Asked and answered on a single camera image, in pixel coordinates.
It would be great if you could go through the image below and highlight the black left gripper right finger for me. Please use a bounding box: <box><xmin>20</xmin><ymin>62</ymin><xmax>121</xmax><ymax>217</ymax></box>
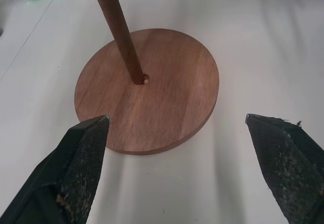
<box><xmin>245</xmin><ymin>113</ymin><xmax>324</xmax><ymax>224</ymax></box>

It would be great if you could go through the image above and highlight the round wooden base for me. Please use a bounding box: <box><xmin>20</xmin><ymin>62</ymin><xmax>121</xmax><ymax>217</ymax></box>
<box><xmin>74</xmin><ymin>28</ymin><xmax>220</xmax><ymax>156</ymax></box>

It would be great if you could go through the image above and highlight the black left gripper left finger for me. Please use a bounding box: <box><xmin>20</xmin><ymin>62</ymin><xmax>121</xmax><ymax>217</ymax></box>
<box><xmin>0</xmin><ymin>115</ymin><xmax>111</xmax><ymax>224</ymax></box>

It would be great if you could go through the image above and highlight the dark wooden pole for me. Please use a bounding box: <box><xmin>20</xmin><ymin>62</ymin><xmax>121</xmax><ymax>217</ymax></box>
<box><xmin>89</xmin><ymin>0</ymin><xmax>144</xmax><ymax>86</ymax></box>

